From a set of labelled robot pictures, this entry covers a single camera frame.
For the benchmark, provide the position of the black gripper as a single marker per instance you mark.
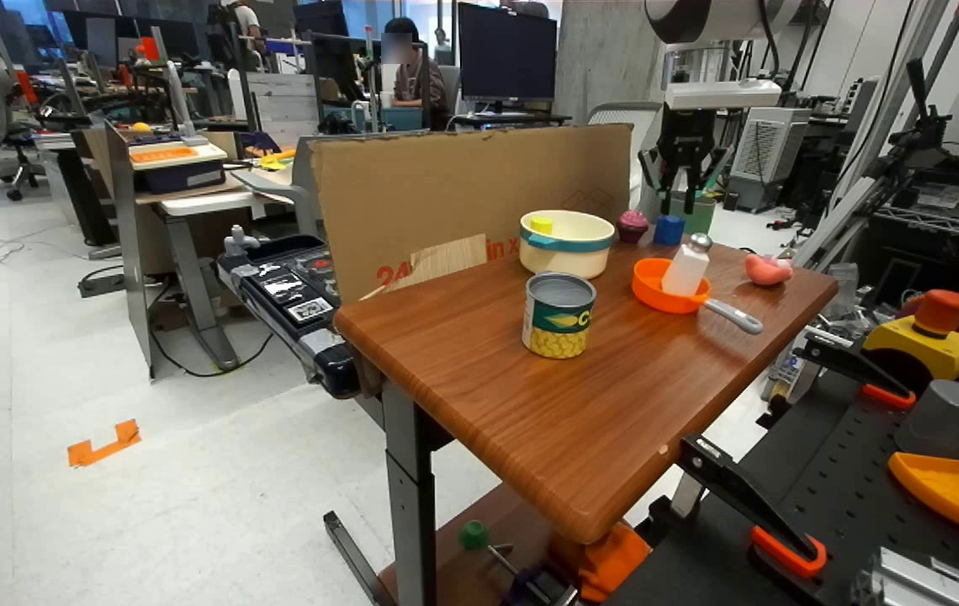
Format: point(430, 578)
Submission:
point(688, 135)

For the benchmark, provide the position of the green bin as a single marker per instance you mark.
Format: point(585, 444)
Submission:
point(704, 221)

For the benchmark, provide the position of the pink sprinkled cupcake toy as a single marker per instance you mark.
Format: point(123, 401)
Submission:
point(630, 226)

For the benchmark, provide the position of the white appliance unit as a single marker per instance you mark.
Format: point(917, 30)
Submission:
point(766, 163)

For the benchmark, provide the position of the white salt shaker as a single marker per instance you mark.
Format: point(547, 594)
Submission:
point(685, 271)

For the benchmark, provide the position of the orange toy frying pan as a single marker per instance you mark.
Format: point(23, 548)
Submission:
point(650, 290)

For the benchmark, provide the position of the yellow toy cylinder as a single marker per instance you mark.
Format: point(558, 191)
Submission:
point(541, 223)

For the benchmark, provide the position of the corn tin can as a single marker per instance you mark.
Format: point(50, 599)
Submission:
point(556, 321)

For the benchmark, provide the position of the dark computer monitor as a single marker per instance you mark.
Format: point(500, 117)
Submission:
point(505, 54)

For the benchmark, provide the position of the brown cardboard sheet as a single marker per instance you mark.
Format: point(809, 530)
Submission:
point(445, 191)

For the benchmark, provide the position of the black equipment cart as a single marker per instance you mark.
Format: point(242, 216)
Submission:
point(937, 248)

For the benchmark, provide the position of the seated dark-haired person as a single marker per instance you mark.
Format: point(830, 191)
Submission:
point(414, 72)

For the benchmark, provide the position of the yellow emergency stop box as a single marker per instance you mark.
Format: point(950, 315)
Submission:
point(927, 340)

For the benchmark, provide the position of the black perforated mounting board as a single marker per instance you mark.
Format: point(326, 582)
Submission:
point(834, 471)

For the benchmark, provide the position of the grey plastic cylinder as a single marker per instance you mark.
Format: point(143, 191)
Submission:
point(943, 423)

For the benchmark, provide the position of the orange wedge block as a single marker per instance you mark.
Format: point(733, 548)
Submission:
point(950, 489)

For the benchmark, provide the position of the black power strip tray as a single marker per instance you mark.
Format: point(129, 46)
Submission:
point(293, 296)

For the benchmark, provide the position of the white printed sign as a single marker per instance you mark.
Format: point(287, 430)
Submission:
point(280, 104)

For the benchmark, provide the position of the green knob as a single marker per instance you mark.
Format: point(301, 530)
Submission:
point(471, 535)

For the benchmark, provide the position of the aluminium extrusion bar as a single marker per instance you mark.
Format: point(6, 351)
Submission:
point(927, 578)

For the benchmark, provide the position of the grey office desk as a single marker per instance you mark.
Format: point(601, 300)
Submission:
point(193, 205)

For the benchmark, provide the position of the orange-topped black box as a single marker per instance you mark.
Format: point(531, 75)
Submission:
point(177, 163)

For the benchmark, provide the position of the orange floor marker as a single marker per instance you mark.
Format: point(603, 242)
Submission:
point(102, 444)

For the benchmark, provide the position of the orange printed bracket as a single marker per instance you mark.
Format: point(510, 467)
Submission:
point(613, 560)

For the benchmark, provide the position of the grey table leg frame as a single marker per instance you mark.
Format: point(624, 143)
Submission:
point(409, 493)

